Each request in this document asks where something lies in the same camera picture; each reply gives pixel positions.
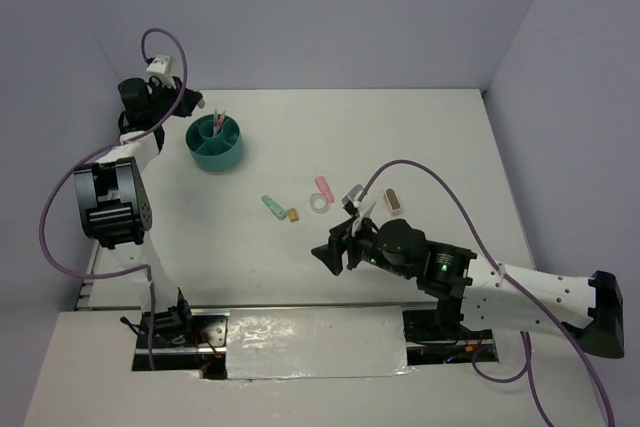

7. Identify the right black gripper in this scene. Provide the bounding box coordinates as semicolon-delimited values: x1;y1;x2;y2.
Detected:
310;210;414;279

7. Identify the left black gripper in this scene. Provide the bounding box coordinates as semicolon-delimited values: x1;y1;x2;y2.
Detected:
150;75;202;122

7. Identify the pink pen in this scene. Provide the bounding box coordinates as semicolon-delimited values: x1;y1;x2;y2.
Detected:
216;111;226;136

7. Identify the yellow binder clip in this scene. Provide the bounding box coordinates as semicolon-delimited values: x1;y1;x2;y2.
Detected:
287;208;300;222

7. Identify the silver white pen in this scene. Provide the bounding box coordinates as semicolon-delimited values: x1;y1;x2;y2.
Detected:
212;109;219;137

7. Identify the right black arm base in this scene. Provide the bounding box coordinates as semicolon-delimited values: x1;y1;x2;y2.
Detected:
402;310;498;366

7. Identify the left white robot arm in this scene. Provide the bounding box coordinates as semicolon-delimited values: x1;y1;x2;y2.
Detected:
73;74;204;346

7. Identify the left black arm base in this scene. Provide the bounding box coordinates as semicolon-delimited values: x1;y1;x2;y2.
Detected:
132;314;228;380

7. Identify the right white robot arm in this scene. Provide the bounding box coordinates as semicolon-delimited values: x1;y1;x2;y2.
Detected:
311;219;624;359

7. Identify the clear tape roll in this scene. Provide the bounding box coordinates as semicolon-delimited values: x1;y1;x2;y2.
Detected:
309;192;330;214

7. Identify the teal round divided organizer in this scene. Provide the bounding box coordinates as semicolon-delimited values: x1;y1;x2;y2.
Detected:
185;114;244;173

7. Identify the green highlighter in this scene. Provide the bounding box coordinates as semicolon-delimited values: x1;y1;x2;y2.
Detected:
261;195;287;220

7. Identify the brown-top white eraser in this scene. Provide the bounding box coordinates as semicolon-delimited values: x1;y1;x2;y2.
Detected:
383;188;403;216

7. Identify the silver foil sheet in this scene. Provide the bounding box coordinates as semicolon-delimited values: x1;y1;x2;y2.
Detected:
226;307;411;380

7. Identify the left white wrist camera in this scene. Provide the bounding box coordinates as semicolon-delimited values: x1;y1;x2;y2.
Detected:
146;54;174;76

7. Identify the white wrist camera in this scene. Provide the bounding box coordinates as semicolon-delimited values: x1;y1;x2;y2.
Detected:
146;54;174;76
342;184;377;237

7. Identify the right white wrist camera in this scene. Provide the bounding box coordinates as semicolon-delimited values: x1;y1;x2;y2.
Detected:
342;184;377;237

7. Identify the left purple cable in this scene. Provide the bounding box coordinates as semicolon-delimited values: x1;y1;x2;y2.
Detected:
39;28;189;371

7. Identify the purple cable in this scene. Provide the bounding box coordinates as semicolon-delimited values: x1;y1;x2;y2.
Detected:
357;160;616;427
39;28;189;371

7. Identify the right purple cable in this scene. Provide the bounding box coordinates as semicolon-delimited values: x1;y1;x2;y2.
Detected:
357;160;616;427

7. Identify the aluminium rail left edge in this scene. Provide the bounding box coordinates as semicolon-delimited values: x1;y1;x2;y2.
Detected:
74;92;146;310

